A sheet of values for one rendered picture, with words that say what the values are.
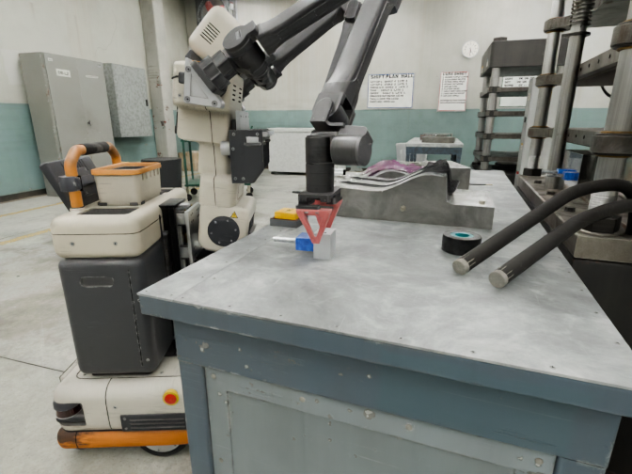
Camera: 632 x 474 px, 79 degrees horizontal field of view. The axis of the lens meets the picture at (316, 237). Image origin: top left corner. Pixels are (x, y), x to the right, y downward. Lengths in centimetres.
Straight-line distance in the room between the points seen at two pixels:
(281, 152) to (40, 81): 406
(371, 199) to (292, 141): 697
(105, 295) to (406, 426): 96
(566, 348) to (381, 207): 66
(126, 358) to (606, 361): 122
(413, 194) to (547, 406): 67
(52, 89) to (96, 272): 551
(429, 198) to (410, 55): 748
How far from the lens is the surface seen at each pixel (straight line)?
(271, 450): 76
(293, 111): 893
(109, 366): 143
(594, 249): 123
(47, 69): 669
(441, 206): 109
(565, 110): 197
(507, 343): 56
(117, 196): 138
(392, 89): 844
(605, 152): 122
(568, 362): 56
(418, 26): 858
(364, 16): 94
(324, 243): 78
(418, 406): 59
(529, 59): 578
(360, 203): 112
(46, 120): 676
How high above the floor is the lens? 107
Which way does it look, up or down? 17 degrees down
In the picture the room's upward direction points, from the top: straight up
